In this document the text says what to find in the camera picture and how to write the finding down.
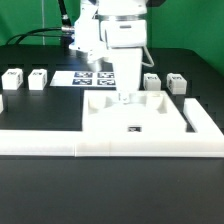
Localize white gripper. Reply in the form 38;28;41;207
111;48;142;104

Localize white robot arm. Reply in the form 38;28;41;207
69;0;148;103

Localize white sheet with markers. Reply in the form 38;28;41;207
50;71;116;87

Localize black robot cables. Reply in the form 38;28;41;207
4;0;76;46

